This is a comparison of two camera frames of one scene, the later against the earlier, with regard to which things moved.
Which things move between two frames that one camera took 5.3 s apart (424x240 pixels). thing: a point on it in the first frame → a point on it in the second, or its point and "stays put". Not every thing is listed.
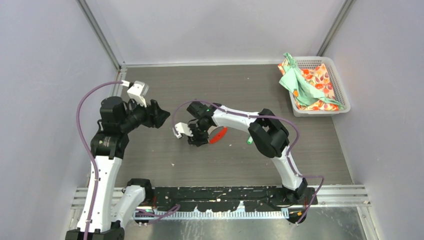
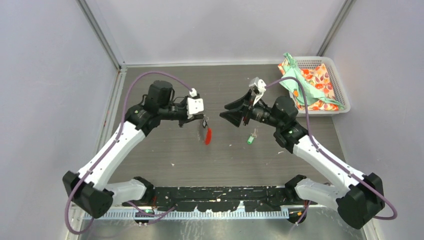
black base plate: (253, 198) stays put
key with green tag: (250, 140) stays put
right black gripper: (195, 140) → (249, 113)
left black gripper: (155, 116) → (185, 120)
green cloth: (304, 93) stays put
